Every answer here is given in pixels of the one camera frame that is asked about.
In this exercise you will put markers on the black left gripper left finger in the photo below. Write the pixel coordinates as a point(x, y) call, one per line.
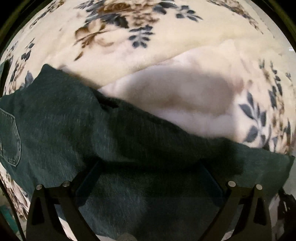
point(43, 221)

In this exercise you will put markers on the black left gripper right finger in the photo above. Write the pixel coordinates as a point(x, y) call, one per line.
point(241, 198)

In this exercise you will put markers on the dark blue denim jeans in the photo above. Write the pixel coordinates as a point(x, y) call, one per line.
point(156, 181)

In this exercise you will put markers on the floral cream fleece blanket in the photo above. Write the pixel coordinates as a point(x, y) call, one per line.
point(101, 41)

